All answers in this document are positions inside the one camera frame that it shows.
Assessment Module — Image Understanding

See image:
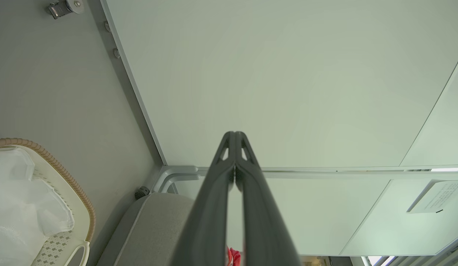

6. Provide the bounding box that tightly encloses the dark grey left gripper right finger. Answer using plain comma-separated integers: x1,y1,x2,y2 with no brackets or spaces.
235,131,303,266

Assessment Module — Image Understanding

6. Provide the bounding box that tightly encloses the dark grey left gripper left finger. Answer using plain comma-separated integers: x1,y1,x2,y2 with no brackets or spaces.
170,131,236,266

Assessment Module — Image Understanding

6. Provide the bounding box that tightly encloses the red shirt white sleeve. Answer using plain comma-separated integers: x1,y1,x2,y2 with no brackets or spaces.
226,247,243,266

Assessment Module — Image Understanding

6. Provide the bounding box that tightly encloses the white basket brown woven rim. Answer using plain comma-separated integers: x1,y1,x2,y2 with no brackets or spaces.
0,138,97,266

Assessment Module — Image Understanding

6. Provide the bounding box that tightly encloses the grey fabric sofa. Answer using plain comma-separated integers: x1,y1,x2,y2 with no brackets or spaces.
96,192,200,266

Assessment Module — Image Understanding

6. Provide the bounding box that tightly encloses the grey aluminium baseboard strip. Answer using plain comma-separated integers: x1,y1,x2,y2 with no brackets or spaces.
99,0,167,166

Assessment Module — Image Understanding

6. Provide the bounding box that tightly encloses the white printed paper notice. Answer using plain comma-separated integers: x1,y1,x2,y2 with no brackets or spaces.
406,180,458,214

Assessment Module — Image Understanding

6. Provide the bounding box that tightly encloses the white mesh cloth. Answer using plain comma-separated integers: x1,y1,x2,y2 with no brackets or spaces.
0,147,75,266

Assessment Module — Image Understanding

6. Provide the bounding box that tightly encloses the small metal floor latch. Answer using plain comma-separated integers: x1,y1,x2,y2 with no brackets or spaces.
47,0,84,20

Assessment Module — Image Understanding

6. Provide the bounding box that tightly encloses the grey metal tube frame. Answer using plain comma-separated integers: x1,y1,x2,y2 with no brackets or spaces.
151,165,205,195

